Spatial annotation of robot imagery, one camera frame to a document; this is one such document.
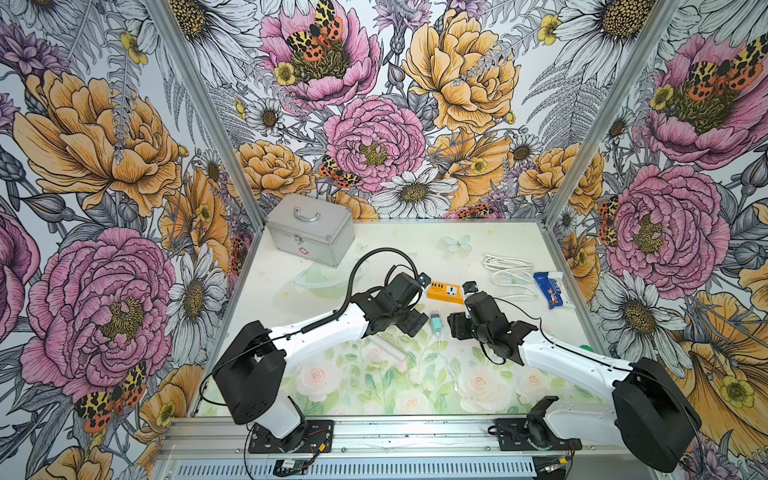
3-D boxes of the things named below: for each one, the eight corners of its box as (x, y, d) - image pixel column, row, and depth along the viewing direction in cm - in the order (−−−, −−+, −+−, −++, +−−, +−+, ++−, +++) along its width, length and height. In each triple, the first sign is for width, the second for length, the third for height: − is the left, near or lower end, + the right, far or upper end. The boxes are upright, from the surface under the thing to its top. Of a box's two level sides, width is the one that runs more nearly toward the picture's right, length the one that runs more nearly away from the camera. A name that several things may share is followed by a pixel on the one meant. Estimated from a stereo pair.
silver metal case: (275, 250, 115) (261, 218, 102) (304, 220, 125) (294, 188, 113) (334, 275, 107) (326, 244, 95) (359, 241, 118) (356, 209, 105)
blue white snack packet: (545, 308, 99) (550, 303, 97) (534, 276, 108) (537, 270, 105) (569, 308, 99) (574, 303, 97) (555, 276, 108) (560, 270, 105)
